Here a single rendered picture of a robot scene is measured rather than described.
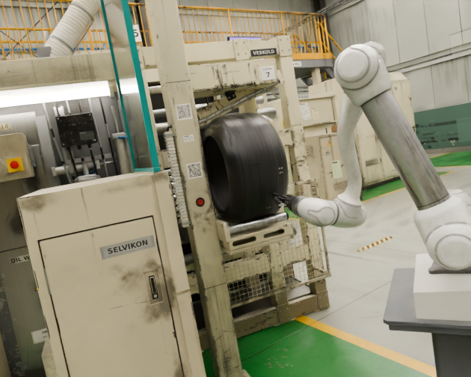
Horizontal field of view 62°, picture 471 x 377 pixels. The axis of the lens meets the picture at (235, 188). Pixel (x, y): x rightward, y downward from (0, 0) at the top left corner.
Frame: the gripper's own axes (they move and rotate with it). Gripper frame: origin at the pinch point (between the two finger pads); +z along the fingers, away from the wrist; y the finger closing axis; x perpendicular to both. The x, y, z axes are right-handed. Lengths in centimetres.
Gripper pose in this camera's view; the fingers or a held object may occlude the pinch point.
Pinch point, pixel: (277, 197)
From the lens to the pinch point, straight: 186.9
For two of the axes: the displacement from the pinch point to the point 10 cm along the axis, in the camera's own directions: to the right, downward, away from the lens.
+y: -9.2, 2.0, -3.3
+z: -3.7, -1.6, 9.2
